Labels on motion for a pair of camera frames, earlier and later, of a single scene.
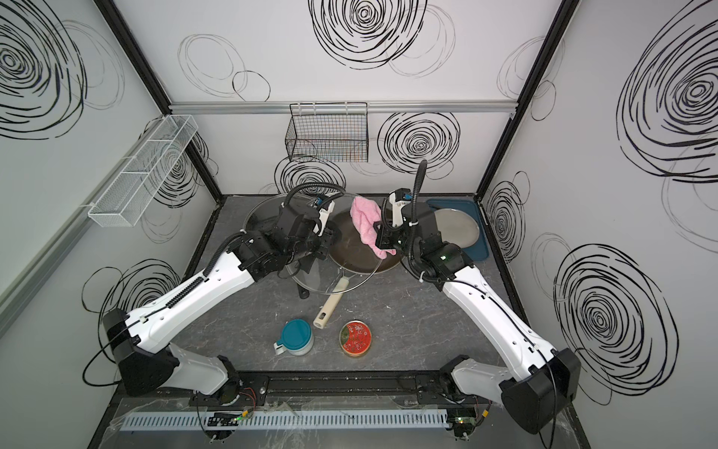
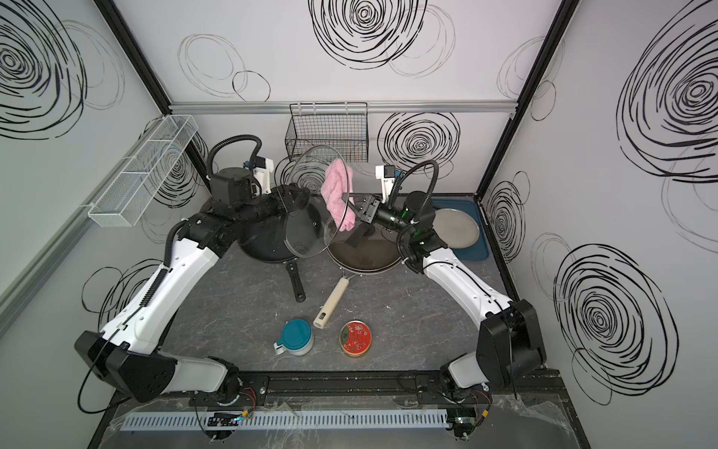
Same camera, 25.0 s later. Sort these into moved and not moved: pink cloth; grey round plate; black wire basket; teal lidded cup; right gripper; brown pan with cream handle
Moved: right gripper; pink cloth
Not moved: teal lidded cup; grey round plate; black wire basket; brown pan with cream handle
